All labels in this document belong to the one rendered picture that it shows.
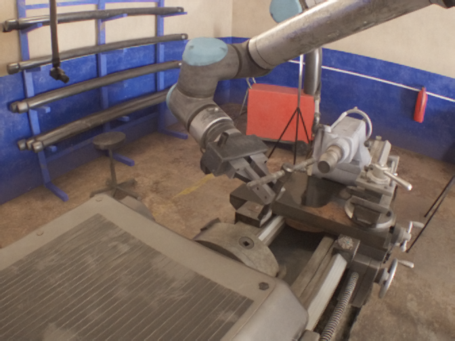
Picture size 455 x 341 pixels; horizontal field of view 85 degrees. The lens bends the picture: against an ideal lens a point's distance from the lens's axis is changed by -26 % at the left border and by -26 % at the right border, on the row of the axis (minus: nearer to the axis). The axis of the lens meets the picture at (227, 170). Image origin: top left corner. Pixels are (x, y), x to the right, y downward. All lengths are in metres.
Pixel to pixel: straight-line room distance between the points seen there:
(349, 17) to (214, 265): 0.47
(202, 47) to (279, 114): 3.39
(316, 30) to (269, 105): 3.43
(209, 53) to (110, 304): 0.50
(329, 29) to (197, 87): 0.31
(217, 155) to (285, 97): 3.37
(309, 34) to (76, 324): 0.62
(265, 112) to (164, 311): 3.73
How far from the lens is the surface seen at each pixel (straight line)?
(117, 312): 0.43
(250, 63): 0.73
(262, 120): 4.08
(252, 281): 0.46
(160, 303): 0.43
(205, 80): 0.69
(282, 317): 0.45
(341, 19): 0.58
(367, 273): 1.40
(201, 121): 0.69
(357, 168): 1.73
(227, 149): 0.63
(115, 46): 3.64
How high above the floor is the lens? 1.68
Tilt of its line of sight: 27 degrees down
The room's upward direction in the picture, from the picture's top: 2 degrees clockwise
